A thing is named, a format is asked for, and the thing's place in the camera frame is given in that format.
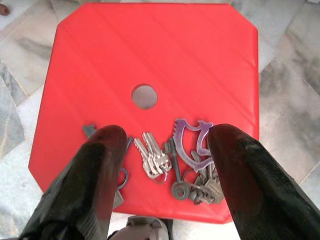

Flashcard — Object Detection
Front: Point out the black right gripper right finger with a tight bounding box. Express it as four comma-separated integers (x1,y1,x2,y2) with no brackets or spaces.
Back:
207,122,320,240

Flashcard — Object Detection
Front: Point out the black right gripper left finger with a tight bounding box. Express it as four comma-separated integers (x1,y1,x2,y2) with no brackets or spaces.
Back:
18,124,128,240

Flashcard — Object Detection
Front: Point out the key bunch with purple shield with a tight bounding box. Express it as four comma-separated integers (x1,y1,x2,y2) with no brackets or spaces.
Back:
163,118,226,206

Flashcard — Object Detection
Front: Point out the silver key bunch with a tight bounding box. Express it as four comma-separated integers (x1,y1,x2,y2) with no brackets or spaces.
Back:
133,131,174,185

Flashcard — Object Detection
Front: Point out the red plastic stool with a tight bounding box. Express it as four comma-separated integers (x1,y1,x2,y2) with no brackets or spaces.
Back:
27,1,260,223

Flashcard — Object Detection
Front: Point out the dark key bunch with ring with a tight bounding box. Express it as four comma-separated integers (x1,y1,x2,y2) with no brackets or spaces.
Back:
81,122,133,210

